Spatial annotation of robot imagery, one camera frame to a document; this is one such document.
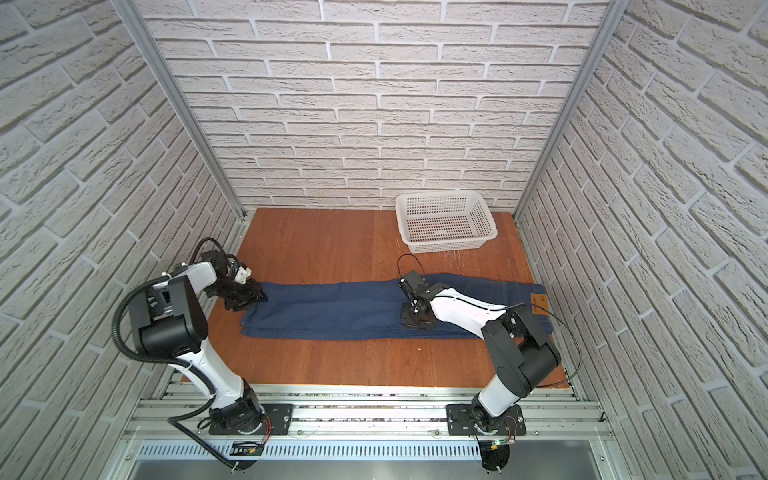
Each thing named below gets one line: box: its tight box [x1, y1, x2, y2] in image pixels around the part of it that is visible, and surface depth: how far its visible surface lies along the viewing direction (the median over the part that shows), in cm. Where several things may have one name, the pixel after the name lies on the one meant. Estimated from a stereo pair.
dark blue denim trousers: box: [240, 274, 543, 341], surface depth 92 cm
